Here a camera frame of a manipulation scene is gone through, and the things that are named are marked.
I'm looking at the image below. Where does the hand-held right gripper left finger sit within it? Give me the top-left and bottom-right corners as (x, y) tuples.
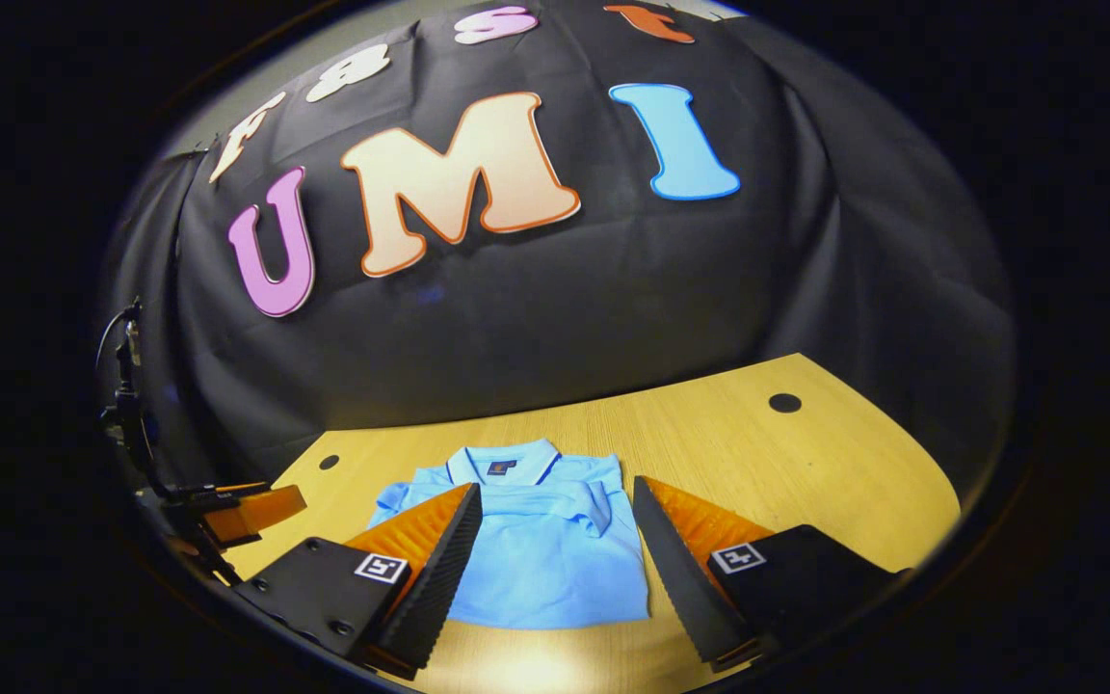
(235, 482), (484, 681)

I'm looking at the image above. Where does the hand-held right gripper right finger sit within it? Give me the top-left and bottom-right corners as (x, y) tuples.
(632, 475), (908, 674)

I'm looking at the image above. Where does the light blue T-shirt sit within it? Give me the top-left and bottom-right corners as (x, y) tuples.
(367, 439), (652, 630)

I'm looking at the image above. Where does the black backdrop cloth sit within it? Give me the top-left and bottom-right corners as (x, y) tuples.
(97, 0), (1017, 493)

